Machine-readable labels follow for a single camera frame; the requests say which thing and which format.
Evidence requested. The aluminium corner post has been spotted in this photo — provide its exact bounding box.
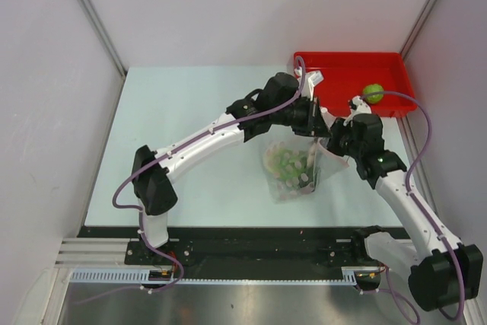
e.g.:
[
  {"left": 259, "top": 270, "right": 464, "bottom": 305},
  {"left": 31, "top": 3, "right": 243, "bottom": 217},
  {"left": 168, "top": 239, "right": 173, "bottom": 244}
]
[
  {"left": 399, "top": 0, "right": 439, "bottom": 60},
  {"left": 56, "top": 0, "right": 128, "bottom": 77}
]

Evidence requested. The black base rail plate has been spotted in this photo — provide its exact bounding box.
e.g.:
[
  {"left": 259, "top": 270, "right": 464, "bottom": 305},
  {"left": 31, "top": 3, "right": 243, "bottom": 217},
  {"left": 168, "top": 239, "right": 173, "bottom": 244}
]
[{"left": 78, "top": 225, "right": 412, "bottom": 271}]

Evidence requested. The grey fake fish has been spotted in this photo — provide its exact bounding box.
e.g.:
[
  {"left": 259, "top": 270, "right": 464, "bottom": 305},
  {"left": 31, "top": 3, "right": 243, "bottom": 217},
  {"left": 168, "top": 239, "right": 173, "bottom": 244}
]
[{"left": 306, "top": 141, "right": 318, "bottom": 169}]

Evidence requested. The green fake lime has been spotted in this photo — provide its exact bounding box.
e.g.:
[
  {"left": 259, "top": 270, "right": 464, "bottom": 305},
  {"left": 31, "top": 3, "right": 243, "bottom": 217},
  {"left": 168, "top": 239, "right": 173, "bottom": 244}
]
[{"left": 362, "top": 84, "right": 384, "bottom": 105}]

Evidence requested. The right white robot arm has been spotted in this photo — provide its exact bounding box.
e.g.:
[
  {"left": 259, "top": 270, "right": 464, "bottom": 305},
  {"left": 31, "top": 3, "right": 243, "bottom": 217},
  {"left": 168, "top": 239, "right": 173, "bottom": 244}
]
[{"left": 327, "top": 113, "right": 483, "bottom": 312}]

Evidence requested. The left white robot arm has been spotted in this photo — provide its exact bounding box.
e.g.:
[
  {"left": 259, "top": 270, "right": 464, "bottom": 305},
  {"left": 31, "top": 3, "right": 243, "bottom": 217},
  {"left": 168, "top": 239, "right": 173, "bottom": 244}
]
[{"left": 131, "top": 69, "right": 329, "bottom": 264}]

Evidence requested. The green fake lettuce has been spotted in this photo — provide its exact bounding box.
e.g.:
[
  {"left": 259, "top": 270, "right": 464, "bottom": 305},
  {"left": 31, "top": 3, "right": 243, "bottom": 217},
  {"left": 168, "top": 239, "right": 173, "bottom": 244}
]
[{"left": 268, "top": 149, "right": 314, "bottom": 190}]

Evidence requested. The red plastic tray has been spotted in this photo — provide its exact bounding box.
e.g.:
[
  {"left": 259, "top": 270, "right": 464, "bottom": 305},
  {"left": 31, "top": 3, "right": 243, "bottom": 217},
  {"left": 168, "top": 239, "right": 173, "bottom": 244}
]
[{"left": 294, "top": 51, "right": 415, "bottom": 116}]

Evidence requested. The white cable duct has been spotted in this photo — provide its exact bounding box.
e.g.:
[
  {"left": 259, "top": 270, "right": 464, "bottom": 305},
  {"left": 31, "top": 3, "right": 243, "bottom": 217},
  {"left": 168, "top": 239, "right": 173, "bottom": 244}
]
[{"left": 69, "top": 266, "right": 381, "bottom": 286}]

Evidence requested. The left aluminium corner post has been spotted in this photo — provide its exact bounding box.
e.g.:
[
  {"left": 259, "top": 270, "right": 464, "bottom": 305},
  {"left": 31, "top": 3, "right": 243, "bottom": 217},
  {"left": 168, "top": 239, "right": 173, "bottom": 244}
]
[{"left": 56, "top": 0, "right": 128, "bottom": 77}]

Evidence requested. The clear zip top bag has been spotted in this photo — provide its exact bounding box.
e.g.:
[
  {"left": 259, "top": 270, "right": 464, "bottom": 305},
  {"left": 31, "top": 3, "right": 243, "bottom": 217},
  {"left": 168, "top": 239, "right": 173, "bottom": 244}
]
[{"left": 262, "top": 136, "right": 349, "bottom": 203}]

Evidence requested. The right aluminium corner post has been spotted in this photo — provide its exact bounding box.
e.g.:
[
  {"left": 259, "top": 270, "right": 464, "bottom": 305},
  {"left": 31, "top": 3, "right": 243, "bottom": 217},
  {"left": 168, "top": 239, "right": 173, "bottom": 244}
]
[{"left": 399, "top": 0, "right": 439, "bottom": 60}]

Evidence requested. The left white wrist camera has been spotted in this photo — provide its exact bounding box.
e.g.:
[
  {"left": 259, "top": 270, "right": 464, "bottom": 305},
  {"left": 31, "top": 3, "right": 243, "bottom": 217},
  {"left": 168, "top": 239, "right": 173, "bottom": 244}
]
[{"left": 294, "top": 68, "right": 324, "bottom": 100}]

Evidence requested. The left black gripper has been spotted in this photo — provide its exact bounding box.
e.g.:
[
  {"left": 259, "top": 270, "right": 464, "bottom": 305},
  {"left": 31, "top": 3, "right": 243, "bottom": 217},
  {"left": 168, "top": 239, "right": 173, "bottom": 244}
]
[{"left": 270, "top": 95, "right": 331, "bottom": 138}]

